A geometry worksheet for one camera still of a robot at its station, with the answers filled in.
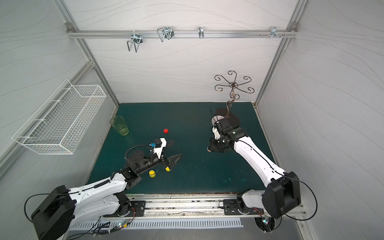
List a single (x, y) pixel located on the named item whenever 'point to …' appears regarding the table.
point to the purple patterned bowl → (215, 119)
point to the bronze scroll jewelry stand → (233, 94)
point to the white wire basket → (59, 125)
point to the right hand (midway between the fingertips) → (211, 147)
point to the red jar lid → (166, 131)
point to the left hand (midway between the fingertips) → (177, 149)
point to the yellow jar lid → (167, 169)
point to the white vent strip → (115, 224)
